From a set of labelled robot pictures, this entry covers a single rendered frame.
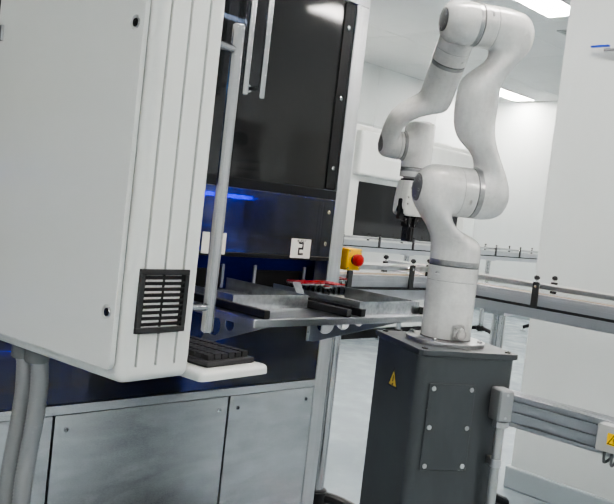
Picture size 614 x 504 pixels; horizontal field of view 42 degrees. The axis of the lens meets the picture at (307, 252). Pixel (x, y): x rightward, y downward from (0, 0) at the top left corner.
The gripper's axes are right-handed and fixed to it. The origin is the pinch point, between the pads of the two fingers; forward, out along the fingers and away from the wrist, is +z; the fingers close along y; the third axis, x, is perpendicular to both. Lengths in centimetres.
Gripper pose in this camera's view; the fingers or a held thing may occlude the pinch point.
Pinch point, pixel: (407, 234)
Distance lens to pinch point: 226.2
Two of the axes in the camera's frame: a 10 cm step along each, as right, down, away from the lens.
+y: -7.0, -0.4, -7.1
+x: 7.0, 1.2, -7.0
